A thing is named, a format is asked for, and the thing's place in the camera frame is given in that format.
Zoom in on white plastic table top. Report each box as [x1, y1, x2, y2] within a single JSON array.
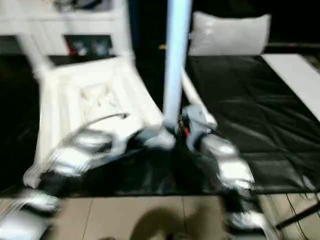
[[21, 53, 176, 189]]

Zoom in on white plastic table leg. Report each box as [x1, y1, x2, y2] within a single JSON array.
[[161, 0, 195, 149], [180, 70, 219, 131], [14, 31, 55, 74], [119, 0, 138, 64]]

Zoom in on black mat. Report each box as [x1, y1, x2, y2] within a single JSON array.
[[0, 47, 320, 198]]

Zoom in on dark blue cabinet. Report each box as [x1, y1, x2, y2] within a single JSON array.
[[128, 0, 198, 66]]

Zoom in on grey cushion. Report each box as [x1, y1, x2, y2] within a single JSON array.
[[188, 11, 273, 57]]

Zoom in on white board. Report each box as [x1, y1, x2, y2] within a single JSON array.
[[260, 53, 320, 114]]

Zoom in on black bar red light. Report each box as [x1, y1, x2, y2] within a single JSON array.
[[268, 42, 320, 49]]

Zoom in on black stand leg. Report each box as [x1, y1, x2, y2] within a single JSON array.
[[275, 203, 320, 230]]

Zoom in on white cabinet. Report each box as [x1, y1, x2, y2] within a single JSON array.
[[0, 0, 131, 58]]

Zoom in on dark grey bag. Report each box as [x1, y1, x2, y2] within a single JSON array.
[[54, 0, 101, 11]]

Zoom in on loose floor cables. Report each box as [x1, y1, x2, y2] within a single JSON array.
[[284, 192, 320, 237]]

